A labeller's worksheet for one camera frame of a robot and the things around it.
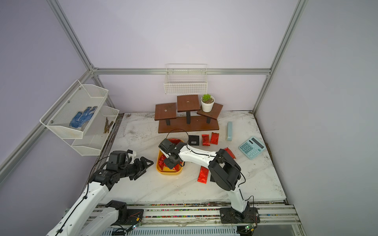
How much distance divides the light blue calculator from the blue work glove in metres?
0.94

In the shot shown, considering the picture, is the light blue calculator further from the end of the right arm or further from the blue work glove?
the blue work glove

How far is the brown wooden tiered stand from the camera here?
3.18 ft

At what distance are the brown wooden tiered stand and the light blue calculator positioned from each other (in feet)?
0.77

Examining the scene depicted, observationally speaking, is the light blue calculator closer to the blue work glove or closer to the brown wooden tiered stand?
the brown wooden tiered stand

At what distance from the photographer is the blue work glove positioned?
0.75m
